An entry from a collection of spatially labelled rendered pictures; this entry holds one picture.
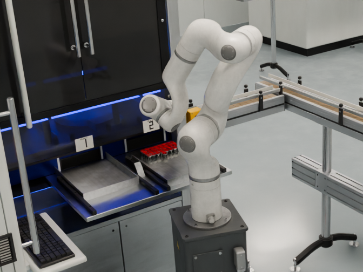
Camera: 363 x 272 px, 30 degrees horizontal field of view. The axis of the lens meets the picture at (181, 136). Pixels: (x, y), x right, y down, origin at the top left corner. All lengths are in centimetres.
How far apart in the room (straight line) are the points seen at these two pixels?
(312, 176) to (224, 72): 156
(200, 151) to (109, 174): 74
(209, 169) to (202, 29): 53
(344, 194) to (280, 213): 91
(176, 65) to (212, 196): 52
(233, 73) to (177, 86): 22
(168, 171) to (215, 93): 74
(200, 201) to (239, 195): 211
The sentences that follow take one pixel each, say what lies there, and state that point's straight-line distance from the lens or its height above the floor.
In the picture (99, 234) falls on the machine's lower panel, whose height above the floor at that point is 54.
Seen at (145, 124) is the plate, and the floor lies 103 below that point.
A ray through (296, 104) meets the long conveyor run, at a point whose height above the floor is 90.
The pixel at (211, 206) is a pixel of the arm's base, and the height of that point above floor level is 94.
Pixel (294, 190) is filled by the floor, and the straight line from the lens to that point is 475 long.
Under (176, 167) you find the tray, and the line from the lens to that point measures 307.
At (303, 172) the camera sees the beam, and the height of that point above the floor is 49.
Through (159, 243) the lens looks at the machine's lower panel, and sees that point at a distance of 347.
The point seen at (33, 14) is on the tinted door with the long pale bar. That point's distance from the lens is 286.
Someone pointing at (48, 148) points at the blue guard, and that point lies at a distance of 301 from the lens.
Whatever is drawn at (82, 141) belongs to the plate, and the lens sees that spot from 306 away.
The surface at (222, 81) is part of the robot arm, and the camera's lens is 236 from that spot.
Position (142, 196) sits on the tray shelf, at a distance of 284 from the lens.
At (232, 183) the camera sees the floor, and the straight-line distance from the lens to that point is 486.
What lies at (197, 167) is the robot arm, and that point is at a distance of 251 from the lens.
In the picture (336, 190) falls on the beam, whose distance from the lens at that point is 370.
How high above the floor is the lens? 218
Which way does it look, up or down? 22 degrees down
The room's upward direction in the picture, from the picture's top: 4 degrees counter-clockwise
